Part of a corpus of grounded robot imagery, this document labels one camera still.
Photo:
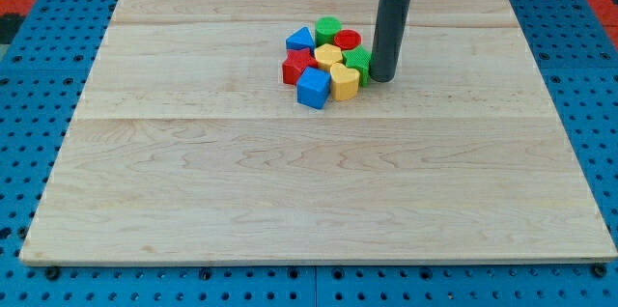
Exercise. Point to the blue cube block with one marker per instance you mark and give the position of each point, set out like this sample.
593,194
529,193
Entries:
313,88

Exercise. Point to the yellow heart block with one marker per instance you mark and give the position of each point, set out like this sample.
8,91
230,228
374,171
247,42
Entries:
344,82

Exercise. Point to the red star block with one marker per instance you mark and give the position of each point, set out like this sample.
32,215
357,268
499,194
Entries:
296,63

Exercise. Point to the yellow pentagon block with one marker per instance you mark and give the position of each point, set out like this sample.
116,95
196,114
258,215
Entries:
327,55

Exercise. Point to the green hexagon block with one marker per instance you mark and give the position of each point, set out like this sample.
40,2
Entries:
359,59

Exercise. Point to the blue triangle block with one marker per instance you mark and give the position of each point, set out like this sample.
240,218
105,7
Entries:
300,39

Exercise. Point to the red cylinder block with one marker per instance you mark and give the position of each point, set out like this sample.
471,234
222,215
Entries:
347,39

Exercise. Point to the green cylinder block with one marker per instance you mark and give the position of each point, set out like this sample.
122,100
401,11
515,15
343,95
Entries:
326,28

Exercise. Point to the light wooden board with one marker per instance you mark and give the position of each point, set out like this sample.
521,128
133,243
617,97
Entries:
187,149

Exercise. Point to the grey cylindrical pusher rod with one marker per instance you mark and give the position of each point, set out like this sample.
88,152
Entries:
389,31

